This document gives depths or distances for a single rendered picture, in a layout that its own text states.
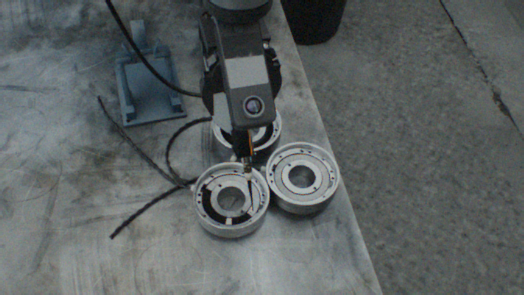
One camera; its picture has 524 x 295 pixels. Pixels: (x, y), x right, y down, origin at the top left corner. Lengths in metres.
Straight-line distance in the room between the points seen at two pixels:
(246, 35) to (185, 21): 0.47
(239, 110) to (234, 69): 0.04
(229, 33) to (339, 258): 0.36
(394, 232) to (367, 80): 0.62
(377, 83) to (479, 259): 0.72
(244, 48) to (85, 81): 0.44
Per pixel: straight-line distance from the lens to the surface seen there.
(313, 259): 0.75
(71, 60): 0.99
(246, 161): 0.70
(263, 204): 0.75
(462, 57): 2.26
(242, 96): 0.54
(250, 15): 0.54
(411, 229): 1.74
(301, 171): 0.80
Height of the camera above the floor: 1.48
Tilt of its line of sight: 55 degrees down
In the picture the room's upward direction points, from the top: 4 degrees clockwise
